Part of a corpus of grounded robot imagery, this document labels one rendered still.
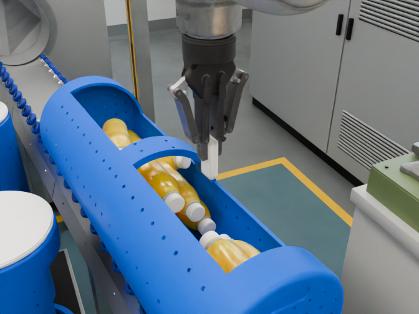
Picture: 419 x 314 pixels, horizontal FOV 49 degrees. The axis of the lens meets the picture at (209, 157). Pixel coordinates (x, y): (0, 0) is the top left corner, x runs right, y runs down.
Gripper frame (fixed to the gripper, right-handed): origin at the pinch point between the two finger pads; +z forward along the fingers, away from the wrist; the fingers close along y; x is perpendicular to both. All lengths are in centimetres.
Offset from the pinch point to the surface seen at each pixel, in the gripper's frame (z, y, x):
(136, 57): 19, -30, -101
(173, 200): 16.9, 0.5, -13.2
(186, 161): 20.5, -11.7, -29.9
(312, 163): 131, -166, -138
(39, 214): 29, 22, -39
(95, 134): 11.0, 7.4, -36.8
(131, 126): 27, -12, -66
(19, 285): 36, 31, -27
